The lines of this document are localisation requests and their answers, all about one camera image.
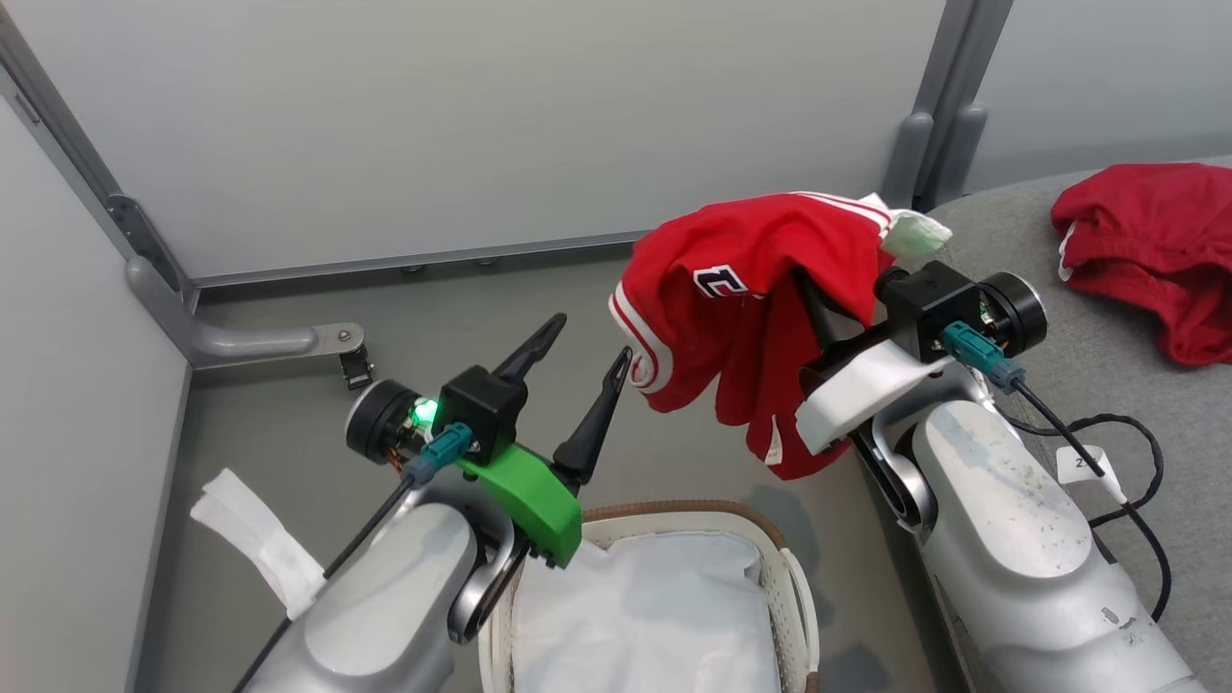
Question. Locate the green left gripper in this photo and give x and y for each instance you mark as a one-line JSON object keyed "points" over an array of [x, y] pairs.
{"points": [[529, 500]]}

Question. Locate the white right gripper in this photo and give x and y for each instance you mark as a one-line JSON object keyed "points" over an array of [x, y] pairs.
{"points": [[857, 395]]}

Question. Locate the red basketball jersey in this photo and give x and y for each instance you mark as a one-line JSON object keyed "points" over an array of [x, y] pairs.
{"points": [[789, 241]]}

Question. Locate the red shorts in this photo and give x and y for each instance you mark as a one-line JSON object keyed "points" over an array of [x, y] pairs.
{"points": [[1155, 241]]}

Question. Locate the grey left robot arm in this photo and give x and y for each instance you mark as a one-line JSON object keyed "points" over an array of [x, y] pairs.
{"points": [[385, 606]]}

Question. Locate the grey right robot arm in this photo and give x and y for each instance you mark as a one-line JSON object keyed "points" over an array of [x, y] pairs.
{"points": [[1011, 539]]}

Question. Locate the grey fabric sofa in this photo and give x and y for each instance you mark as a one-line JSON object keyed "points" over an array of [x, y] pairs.
{"points": [[1107, 337]]}

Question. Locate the black caster wheel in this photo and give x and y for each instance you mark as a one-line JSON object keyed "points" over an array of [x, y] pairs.
{"points": [[356, 371]]}

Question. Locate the white basket liner cloth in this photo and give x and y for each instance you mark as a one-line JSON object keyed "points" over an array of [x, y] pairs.
{"points": [[645, 616]]}

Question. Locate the white laundry basket brown rim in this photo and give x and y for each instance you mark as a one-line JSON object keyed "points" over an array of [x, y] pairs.
{"points": [[807, 626]]}

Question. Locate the grey partition support foot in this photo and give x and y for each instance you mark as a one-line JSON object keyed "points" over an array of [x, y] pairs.
{"points": [[241, 342]]}

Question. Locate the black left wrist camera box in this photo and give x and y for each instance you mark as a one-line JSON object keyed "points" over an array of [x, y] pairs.
{"points": [[481, 409]]}

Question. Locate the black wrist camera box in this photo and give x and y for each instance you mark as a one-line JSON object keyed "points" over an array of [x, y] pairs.
{"points": [[481, 409], [929, 306]]}

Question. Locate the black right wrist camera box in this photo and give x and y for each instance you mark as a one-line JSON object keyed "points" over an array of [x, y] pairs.
{"points": [[929, 306]]}

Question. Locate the grey partition bottom rail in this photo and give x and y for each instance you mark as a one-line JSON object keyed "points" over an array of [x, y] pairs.
{"points": [[433, 258]]}

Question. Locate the grey double partition post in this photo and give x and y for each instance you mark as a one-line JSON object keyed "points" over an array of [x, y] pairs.
{"points": [[938, 96]]}

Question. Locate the grey partition corner post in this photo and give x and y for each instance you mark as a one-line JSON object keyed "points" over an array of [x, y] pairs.
{"points": [[67, 144]]}

